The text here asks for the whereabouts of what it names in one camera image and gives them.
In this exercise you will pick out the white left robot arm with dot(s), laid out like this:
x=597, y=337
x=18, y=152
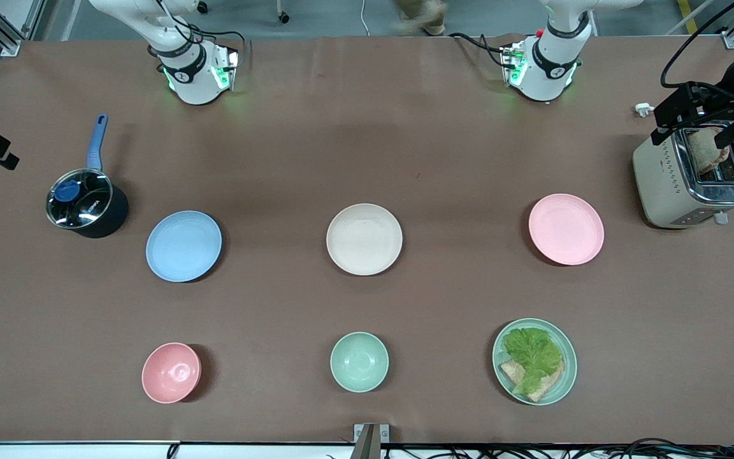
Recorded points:
x=545, y=70

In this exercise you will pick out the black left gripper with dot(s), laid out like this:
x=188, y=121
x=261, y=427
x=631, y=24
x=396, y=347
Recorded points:
x=724, y=90

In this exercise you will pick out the green plate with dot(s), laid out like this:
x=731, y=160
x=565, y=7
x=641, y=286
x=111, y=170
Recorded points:
x=568, y=382

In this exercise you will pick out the black chair caster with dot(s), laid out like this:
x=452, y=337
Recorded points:
x=283, y=17
x=202, y=7

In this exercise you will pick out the wide beige bowl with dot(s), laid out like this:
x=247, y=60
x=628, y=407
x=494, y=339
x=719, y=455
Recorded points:
x=364, y=240

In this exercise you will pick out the wide blue bowl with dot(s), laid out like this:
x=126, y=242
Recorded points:
x=183, y=246

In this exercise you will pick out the toasted bread slice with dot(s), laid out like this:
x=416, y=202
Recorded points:
x=705, y=153

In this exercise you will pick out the brown bread slice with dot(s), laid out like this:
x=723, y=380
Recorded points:
x=548, y=386

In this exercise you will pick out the small deep green bowl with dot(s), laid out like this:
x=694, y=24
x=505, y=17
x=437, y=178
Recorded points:
x=359, y=362

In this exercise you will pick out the beige and chrome toaster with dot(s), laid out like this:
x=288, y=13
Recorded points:
x=663, y=185

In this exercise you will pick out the wide pink bowl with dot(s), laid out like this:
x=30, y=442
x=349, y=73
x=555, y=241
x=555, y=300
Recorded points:
x=566, y=229

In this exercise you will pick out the glass lid with blue knob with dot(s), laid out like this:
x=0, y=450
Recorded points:
x=80, y=199

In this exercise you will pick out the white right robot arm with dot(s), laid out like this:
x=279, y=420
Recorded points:
x=192, y=76

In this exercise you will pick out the small deep pink bowl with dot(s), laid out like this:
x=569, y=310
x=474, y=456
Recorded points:
x=171, y=373

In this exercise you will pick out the metal table bracket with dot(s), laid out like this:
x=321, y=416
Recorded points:
x=370, y=440

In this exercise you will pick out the green lettuce leaf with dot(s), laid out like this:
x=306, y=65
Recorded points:
x=532, y=354

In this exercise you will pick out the beige shoe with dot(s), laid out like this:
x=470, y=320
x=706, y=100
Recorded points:
x=424, y=19

